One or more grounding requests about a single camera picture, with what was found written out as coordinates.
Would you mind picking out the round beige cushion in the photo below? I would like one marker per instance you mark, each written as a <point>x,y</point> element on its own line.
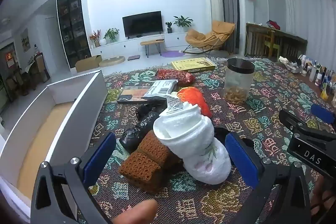
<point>112,61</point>

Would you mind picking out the brown knitted cloth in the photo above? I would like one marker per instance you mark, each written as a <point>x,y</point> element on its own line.
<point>147,161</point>

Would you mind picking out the dining chairs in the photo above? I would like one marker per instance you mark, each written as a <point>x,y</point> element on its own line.
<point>39,66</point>

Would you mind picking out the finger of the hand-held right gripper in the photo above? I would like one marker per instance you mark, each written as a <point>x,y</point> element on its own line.
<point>290,120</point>
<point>323,112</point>

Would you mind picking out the red door poster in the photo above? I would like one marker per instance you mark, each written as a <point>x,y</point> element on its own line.
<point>9,59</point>

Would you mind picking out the dark flat pad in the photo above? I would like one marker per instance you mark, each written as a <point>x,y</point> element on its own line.
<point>134,57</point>

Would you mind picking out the yellow rocking chair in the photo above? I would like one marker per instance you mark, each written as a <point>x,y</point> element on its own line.
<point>210,35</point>

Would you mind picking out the cardboard box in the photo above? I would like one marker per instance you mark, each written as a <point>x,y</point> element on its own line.
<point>88,64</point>

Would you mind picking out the black television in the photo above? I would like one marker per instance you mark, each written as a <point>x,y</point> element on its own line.
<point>141,23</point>

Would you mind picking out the red cloth item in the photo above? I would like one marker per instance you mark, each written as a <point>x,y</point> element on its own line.
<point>273,25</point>

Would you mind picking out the red mesh bag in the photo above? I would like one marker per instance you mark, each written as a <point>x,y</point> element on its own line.
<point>176,75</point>

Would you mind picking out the white cloth bundle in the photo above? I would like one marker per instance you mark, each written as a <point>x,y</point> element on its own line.
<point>189,132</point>

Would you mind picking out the row of cosmetic bottles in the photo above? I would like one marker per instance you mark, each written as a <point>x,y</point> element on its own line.
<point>319,74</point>

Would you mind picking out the white television cabinet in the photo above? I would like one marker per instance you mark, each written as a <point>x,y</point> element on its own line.
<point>126,45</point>

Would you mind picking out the orange flowers in vase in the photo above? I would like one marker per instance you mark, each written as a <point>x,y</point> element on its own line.
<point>95,36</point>

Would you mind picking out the green potted plant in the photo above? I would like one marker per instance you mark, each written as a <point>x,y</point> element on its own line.
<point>111,33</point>

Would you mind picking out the grey mail packet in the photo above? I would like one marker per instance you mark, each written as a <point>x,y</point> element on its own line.
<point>160,87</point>

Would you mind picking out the small plant in black pot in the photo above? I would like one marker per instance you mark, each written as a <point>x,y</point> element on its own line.
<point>168,27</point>

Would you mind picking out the green small chair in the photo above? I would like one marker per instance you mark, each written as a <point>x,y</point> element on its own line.
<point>271,44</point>

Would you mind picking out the person's right hand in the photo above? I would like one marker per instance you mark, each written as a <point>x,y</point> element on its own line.
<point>321,192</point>

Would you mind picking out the white sheer curtain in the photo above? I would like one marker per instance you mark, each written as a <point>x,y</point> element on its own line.
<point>309,6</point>

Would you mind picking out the dark flat booklet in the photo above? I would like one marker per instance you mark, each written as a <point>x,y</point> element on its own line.
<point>131,95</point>

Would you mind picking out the orange cloth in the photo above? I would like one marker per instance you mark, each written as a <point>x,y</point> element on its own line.
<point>194,99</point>

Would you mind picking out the yellow flat box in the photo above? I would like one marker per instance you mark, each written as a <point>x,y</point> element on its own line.
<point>194,64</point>

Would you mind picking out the framed wall picture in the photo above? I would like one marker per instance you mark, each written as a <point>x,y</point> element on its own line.
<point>24,40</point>

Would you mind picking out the large leafy potted plant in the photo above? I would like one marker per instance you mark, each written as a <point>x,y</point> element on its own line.
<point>183,22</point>

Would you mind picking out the wooden bench table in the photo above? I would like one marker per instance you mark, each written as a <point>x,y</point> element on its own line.
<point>151,43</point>

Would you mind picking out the clear jar with black lid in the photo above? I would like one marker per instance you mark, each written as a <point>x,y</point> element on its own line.
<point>237,82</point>

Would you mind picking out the black display cabinet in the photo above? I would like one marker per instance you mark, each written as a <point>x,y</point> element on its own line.
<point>72,27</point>

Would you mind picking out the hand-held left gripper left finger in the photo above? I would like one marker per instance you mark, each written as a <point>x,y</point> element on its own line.
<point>99,158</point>

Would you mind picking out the black plastic bag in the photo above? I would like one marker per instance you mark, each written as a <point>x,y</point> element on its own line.
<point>141,127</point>

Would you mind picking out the person's left hand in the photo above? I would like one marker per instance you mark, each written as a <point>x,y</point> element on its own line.
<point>136,213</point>

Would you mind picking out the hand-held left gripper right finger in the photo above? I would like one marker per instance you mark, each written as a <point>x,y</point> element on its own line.
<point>241,161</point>

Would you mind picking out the white crumpled bag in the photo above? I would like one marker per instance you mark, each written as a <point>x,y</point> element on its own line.
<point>287,63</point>

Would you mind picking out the white storage box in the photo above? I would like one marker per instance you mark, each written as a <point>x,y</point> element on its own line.
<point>78,111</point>

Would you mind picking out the patterned woven blanket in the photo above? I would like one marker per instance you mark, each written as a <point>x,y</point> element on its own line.
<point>236,119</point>

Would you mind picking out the purple round mat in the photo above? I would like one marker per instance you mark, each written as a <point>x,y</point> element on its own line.
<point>172,53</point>

